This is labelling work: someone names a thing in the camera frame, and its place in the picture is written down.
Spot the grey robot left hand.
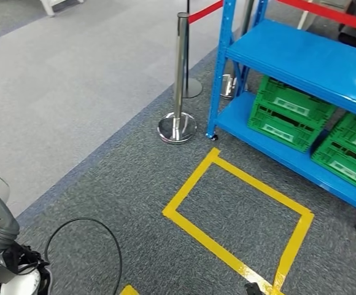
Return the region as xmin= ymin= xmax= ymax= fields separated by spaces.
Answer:
xmin=0 ymin=190 xmax=20 ymax=242

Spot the blue metal shelf rack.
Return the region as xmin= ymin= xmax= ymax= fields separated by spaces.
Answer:
xmin=205 ymin=0 xmax=356 ymax=241

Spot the white table leg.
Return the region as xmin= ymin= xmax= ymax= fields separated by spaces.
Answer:
xmin=39 ymin=0 xmax=85 ymax=17

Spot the red barrier belt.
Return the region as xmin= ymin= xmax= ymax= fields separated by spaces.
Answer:
xmin=276 ymin=0 xmax=356 ymax=36
xmin=188 ymin=0 xmax=225 ymax=25

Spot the green plastic crate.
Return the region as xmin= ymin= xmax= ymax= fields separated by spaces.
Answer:
xmin=311 ymin=112 xmax=356 ymax=199
xmin=247 ymin=76 xmax=337 ymax=154

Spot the thin black cable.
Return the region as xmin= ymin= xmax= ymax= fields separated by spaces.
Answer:
xmin=44 ymin=217 xmax=123 ymax=295

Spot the chrome stanchion post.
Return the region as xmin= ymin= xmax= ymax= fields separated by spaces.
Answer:
xmin=157 ymin=12 xmax=198 ymax=144
xmin=219 ymin=0 xmax=256 ymax=101

